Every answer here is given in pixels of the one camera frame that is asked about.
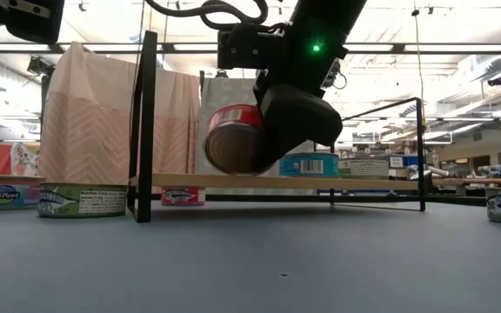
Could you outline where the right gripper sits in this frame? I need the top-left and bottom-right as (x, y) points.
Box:
(250, 86), (344, 175)

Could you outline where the red label can gold lid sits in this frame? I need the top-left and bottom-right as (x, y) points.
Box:
(202, 103), (277, 177)

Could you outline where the blue label can silver lid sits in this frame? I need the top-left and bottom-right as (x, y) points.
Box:
(277, 151), (341, 178)

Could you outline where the red label can silver lid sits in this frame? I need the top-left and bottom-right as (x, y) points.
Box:
(160, 186), (207, 207)

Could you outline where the grey-green leaf print cloth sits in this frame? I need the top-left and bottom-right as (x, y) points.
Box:
(194, 77), (321, 195)

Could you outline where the small black mounted device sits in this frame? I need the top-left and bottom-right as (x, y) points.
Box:
(26, 55), (56, 78)
(322, 58), (348, 91)

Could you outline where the pink chevron cloth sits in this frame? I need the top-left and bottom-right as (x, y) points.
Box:
(37, 41), (203, 195)

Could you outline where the white floral cloth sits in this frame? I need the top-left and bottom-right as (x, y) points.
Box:
(10, 142), (42, 177)

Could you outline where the Wild Planet can gold lid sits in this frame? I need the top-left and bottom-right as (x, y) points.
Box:
(0, 174), (46, 212)

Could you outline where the wooden shelf black metal frame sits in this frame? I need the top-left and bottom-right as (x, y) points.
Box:
(126, 30), (427, 224)

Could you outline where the black aluminium table frame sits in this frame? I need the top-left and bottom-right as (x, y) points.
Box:
(150, 192), (489, 208)

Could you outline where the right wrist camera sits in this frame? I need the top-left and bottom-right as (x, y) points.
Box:
(217, 22), (287, 70)

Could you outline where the thin hanging cable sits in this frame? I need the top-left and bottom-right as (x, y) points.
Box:
(411, 0), (428, 131)

